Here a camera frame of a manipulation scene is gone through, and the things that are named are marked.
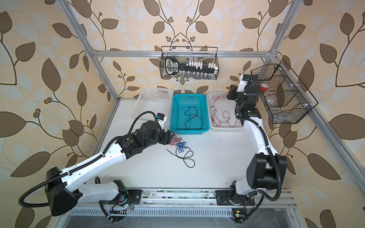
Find black cable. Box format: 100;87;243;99
184;106;202;130
166;148;196;169

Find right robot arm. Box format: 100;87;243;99
227;85;288;205

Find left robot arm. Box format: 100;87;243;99
18;112;175;216

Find right white plastic basket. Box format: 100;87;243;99
206;92;243;132

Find white plastic basket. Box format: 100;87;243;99
206;92;243;132
131;88;174;119

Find red item in side basket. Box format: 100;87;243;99
260;83;270;92

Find teal plastic basket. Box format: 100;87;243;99
170;94;210;135

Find left white plastic basket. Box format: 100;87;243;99
131;88;174;119

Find black tool in basket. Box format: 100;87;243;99
164;57;219;75

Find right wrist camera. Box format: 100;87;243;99
237;74;251;92

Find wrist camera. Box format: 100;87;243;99
237;74;251;92
156;113;167;129

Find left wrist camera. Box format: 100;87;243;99
156;113;167;129

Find side black wire basket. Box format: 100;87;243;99
251;60;318;124

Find back black wire basket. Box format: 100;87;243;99
159;45;220;80

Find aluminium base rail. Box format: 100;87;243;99
68;187;297;209

